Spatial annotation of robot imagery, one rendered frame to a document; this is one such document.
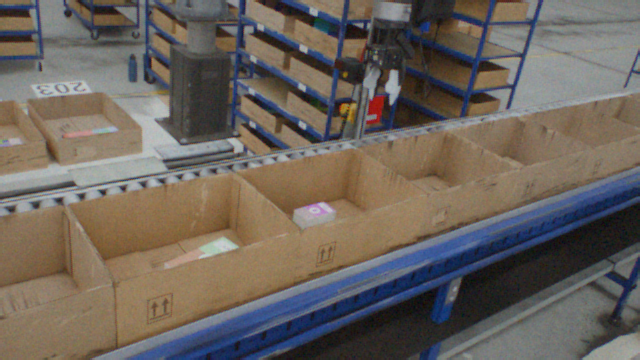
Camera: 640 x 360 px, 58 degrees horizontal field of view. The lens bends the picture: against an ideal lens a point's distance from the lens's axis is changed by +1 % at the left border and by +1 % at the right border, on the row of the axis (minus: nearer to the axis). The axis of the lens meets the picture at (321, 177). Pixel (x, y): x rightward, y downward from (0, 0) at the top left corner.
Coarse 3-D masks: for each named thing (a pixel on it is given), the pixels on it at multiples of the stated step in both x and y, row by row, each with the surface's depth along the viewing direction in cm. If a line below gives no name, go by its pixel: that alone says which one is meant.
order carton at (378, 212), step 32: (320, 160) 157; (352, 160) 164; (288, 192) 155; (320, 192) 162; (352, 192) 167; (384, 192) 156; (416, 192) 147; (320, 224) 124; (352, 224) 130; (384, 224) 138; (416, 224) 146; (320, 256) 129; (352, 256) 136
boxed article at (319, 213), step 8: (304, 208) 153; (312, 208) 153; (320, 208) 154; (328, 208) 154; (296, 216) 151; (304, 216) 149; (312, 216) 149; (320, 216) 151; (328, 216) 153; (304, 224) 149; (312, 224) 150
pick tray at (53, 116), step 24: (72, 96) 222; (96, 96) 227; (48, 120) 219; (72, 120) 222; (96, 120) 225; (120, 120) 219; (48, 144) 198; (72, 144) 190; (96, 144) 195; (120, 144) 201
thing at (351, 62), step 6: (336, 60) 231; (342, 60) 229; (348, 60) 229; (354, 60) 231; (336, 66) 231; (342, 66) 228; (348, 66) 229; (354, 66) 231; (360, 66) 233; (348, 72) 232; (354, 72) 233; (360, 72) 235; (348, 78) 235; (354, 78) 237
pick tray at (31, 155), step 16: (0, 112) 209; (16, 112) 209; (0, 128) 208; (16, 128) 210; (32, 128) 196; (16, 144) 180; (32, 144) 183; (0, 160) 179; (16, 160) 182; (32, 160) 185
